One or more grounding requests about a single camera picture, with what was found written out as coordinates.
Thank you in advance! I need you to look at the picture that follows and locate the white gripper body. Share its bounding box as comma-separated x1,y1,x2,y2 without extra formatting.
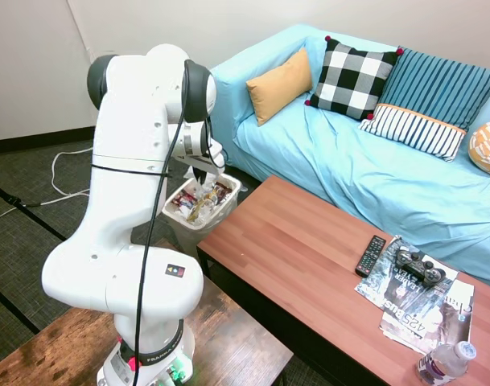
175,149,226,179

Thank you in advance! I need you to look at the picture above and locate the white plastic trash bin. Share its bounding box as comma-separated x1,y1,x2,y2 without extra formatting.
161,173,243,259

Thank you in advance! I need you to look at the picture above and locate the yellow chips bag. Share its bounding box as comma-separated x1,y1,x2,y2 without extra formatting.
187,195,214,221

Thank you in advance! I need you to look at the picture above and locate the mustard yellow pillow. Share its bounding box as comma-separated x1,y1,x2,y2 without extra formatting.
245,47,314,127

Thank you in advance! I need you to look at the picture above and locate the reddish wooden coffee table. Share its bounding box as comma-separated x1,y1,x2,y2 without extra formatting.
196,174,490,386

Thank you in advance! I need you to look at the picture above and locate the light blue covered sofa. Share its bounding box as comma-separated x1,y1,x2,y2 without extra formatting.
208,24,490,294

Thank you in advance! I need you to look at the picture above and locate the black floor strip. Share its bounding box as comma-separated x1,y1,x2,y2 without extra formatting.
0,279,41,335
0,178,67,242

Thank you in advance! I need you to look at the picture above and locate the black white checkered pillow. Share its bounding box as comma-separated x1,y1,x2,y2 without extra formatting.
303,35,405,122

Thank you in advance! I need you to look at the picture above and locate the black remote control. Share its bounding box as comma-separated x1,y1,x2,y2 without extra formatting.
354,234,388,278

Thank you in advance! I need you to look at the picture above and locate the magazine with snowy cover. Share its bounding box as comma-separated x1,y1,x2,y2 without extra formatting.
353,234,459,311

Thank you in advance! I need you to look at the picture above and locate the navy white striped pillow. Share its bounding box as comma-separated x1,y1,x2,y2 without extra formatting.
357,102,468,163

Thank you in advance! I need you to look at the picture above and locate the black game controller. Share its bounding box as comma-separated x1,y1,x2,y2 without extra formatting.
395,248,447,288

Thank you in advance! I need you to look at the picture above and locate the rustic brown robot table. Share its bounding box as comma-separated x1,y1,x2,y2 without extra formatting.
0,276,294,386

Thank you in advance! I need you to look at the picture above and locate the blue striped pillow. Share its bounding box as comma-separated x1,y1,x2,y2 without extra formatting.
378,47,490,133

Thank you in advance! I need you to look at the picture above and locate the business magazine with large letters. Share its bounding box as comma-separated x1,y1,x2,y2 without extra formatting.
378,276,476,355

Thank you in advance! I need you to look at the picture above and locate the yellow white patterned bolster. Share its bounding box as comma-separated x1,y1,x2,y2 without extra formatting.
468,117,490,176

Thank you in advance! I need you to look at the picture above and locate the clear water bottle purple label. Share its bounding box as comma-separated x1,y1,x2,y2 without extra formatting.
414,340,478,386

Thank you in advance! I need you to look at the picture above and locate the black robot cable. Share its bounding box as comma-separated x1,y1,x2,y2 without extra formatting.
130,59,228,386

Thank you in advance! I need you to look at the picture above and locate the white floor cable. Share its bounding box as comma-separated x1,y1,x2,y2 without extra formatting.
0,146,95,223

